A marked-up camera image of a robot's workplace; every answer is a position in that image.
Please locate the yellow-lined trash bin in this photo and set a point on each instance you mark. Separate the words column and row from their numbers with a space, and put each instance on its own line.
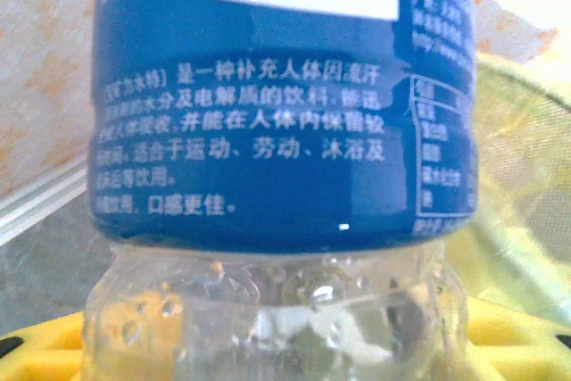
column 526, row 176

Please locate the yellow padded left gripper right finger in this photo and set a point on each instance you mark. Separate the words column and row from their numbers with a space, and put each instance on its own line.
column 522, row 350

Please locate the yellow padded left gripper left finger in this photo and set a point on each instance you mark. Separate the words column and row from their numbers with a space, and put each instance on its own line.
column 40, row 354

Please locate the large blue label clear bottle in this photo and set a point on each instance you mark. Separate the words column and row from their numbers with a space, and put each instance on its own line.
column 267, row 131

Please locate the aluminium table side rail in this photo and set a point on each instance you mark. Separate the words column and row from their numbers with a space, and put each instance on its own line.
column 35, row 207

